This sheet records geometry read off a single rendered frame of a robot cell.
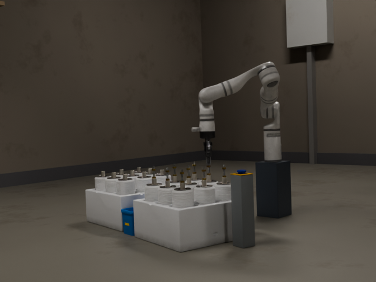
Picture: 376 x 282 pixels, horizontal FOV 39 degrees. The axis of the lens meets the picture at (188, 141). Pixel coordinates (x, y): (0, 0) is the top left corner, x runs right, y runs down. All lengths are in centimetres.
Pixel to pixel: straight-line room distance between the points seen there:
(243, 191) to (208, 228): 23
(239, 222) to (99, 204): 89
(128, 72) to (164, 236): 367
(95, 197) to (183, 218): 80
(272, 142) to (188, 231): 87
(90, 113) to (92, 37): 77
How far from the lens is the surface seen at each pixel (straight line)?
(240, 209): 225
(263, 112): 286
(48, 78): 519
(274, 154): 290
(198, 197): 234
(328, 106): 573
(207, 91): 246
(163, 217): 232
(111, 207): 276
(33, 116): 507
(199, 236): 229
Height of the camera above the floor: 57
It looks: 3 degrees down
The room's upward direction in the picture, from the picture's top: 2 degrees counter-clockwise
